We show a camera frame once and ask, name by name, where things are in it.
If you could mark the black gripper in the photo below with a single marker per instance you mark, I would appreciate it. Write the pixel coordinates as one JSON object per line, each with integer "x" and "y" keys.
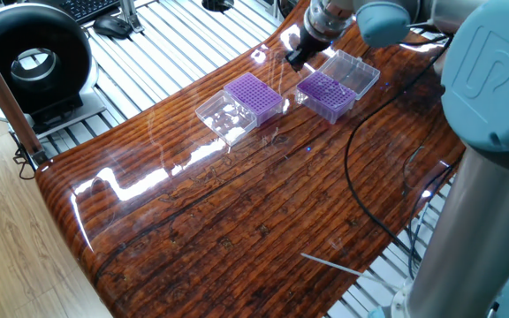
{"x": 315, "y": 40}

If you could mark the purple pipette tip holder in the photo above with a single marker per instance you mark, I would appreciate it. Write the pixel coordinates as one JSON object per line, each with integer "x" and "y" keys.
{"x": 330, "y": 95}
{"x": 254, "y": 97}

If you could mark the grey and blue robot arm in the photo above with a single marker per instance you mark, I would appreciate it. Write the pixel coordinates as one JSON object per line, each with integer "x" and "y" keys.
{"x": 493, "y": 159}

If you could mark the silver ribbed wrist flange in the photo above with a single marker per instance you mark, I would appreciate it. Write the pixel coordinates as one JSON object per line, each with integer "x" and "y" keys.
{"x": 330, "y": 16}

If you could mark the glossy wood grain mat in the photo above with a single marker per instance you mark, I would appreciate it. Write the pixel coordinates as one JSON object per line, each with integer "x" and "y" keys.
{"x": 263, "y": 221}

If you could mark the black computer mouse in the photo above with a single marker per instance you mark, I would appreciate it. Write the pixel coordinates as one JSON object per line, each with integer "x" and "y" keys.
{"x": 113, "y": 26}

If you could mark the thin white rod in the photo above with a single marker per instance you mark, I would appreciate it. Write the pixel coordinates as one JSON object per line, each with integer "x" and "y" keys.
{"x": 330, "y": 264}

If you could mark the black computer keyboard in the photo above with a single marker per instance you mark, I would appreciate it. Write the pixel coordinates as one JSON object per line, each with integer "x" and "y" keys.
{"x": 91, "y": 7}

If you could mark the brown wooden post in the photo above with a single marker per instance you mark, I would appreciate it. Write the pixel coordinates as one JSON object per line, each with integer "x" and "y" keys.
{"x": 7, "y": 106}

